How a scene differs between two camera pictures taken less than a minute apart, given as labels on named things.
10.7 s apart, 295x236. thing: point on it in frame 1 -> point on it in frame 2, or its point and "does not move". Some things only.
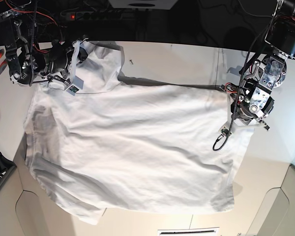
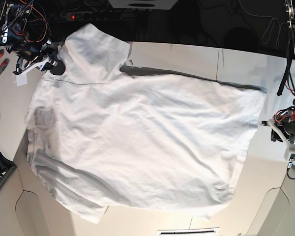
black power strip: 100,15 does not move
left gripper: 61,71 -> 33,55
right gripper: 248,105 -> 288,126
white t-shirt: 128,143 does not move
